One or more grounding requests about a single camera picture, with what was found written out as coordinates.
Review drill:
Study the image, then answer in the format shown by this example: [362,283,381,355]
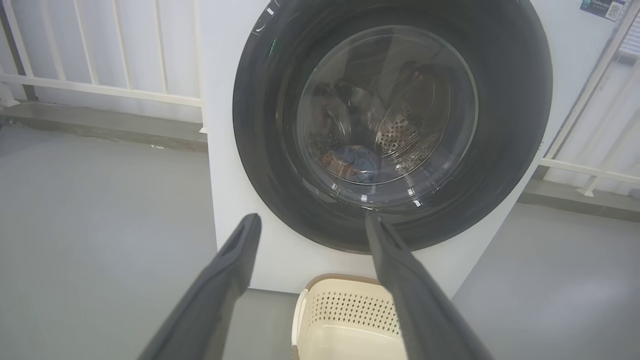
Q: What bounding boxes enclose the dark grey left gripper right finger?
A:
[364,210,494,360]

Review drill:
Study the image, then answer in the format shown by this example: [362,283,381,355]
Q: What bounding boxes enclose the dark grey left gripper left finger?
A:
[137,213,263,360]

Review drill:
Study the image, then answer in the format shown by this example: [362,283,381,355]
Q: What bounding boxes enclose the blue cartoon print garment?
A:
[320,144,387,184]

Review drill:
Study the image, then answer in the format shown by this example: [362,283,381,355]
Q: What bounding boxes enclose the round black glass washer door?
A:
[232,0,554,255]

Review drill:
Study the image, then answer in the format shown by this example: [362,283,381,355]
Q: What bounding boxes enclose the white front-load washing machine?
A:
[199,0,640,299]

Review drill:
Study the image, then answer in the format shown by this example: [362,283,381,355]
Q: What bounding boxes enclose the cream perforated laundry basket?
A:
[291,273,410,360]

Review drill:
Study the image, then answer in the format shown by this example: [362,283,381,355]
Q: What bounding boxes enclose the white metal railing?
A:
[539,0,640,197]
[0,0,208,134]

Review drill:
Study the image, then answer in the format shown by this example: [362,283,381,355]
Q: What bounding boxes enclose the dark QR code sticker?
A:
[579,0,627,22]

